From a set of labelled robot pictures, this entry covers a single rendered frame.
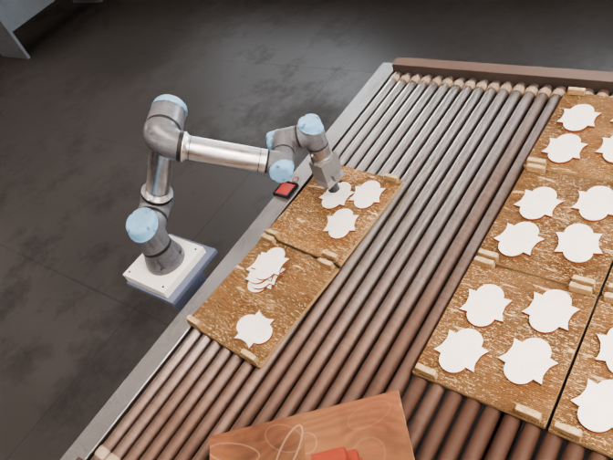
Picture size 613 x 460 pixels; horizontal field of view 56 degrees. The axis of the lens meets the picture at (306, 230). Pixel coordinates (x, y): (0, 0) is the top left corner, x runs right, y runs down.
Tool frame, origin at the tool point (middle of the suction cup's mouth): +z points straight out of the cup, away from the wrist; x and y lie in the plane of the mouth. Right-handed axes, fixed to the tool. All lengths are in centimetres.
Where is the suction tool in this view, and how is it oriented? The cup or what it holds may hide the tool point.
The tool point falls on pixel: (334, 188)
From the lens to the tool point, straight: 208.9
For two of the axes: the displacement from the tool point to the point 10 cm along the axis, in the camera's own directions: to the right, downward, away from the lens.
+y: 6.5, -6.7, 3.6
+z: 3.0, 6.6, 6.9
